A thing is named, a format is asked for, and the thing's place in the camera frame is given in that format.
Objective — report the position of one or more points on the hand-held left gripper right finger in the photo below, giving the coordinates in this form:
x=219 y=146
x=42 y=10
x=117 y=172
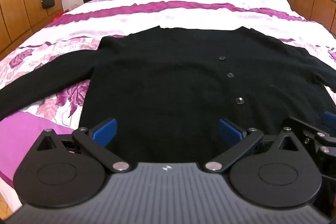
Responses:
x=231 y=132

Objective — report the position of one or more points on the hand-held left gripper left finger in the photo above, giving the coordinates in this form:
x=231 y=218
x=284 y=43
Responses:
x=105 y=132

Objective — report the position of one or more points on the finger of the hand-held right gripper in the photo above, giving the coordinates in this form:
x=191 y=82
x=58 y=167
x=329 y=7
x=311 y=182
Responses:
x=308 y=128
x=329 y=119

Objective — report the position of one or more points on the black button cardigan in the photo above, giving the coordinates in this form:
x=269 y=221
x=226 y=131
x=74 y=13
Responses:
x=170 y=82

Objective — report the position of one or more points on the low wooden cabinet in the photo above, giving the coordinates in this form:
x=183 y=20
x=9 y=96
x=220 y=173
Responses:
x=309 y=3

